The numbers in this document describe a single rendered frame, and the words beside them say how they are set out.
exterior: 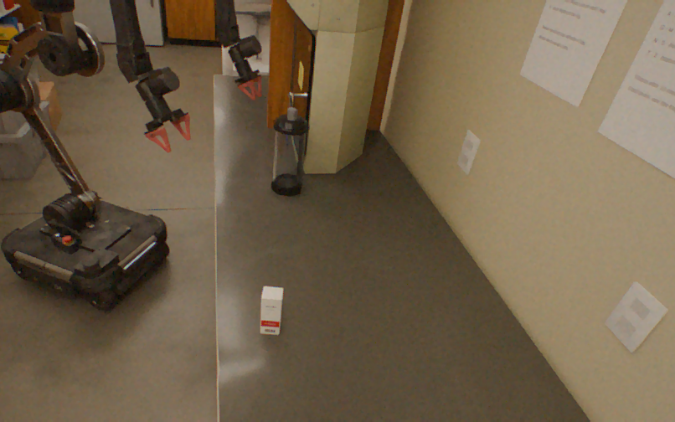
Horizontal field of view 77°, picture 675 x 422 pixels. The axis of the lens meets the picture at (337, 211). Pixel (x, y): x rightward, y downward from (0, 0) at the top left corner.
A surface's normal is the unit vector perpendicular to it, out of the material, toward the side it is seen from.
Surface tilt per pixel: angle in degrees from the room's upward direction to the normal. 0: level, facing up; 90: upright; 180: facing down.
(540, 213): 90
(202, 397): 0
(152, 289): 0
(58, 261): 0
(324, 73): 90
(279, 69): 90
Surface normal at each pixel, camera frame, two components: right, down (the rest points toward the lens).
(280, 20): 0.23, 0.58
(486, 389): 0.12, -0.82
